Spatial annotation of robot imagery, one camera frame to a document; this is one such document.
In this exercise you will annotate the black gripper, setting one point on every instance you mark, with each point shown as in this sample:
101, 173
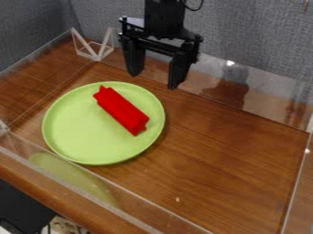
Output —
179, 44

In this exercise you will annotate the red block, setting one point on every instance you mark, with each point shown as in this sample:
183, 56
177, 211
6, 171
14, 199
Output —
122, 110

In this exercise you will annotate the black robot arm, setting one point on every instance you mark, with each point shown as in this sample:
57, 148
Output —
165, 16

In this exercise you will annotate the green round plate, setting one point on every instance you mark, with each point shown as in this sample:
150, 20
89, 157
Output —
84, 134

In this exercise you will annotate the black box under table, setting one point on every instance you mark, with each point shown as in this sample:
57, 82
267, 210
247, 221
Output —
26, 215

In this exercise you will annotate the clear acrylic corner bracket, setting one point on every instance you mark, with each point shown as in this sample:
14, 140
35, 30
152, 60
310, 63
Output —
94, 50

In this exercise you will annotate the clear acrylic enclosure wall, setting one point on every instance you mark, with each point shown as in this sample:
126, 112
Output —
229, 170

